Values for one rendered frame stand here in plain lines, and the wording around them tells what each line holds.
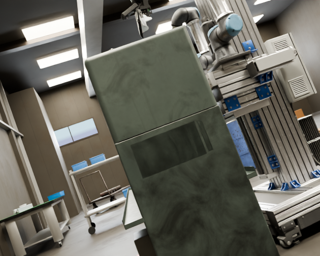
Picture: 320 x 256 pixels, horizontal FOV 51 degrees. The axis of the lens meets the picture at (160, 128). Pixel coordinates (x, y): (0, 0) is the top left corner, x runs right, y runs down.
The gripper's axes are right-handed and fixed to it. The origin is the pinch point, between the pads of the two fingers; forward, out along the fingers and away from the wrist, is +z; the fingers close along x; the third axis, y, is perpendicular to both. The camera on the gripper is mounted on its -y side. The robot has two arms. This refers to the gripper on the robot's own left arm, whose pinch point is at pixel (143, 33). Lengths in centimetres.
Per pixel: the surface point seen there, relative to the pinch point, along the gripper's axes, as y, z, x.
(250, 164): 196, 117, 340
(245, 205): 11, 98, -39
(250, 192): 15, 93, -40
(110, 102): -31, 41, -35
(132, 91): -21, 39, -36
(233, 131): 185, 58, 342
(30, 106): -189, -208, 926
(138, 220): -33, 91, -35
